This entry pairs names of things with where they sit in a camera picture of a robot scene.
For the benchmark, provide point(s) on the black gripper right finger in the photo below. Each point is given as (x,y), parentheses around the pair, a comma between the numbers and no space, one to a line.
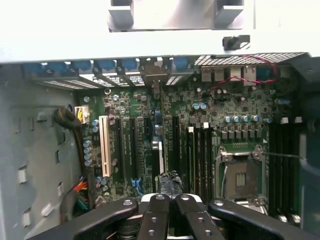
(225,220)

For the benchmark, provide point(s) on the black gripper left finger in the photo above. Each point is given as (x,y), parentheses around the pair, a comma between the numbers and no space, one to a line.
(112,220)

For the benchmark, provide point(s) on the CPU socket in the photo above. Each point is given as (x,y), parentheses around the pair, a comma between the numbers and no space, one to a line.
(241,175)

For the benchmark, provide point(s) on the black expansion slot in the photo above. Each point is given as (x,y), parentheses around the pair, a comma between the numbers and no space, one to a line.
(122,150)
(176,145)

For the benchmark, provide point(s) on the white expansion slot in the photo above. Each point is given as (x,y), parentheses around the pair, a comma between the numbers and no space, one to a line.
(105,145)

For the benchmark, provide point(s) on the thin metal locking lever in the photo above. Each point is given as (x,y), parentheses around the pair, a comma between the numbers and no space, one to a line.
(285,156)

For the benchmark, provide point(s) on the white power connector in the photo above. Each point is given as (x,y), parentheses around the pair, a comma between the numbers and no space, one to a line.
(82,115)

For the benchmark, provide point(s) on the open black PC case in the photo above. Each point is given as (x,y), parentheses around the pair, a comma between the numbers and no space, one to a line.
(37,140)

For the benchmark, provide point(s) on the green motherboard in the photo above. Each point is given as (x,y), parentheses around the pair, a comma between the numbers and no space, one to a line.
(225,105)

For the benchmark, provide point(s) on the silver rear port block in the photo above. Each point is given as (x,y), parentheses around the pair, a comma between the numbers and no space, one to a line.
(212,74)

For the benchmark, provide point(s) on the grey plastic parts rack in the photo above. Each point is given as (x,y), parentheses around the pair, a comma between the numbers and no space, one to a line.
(175,15)

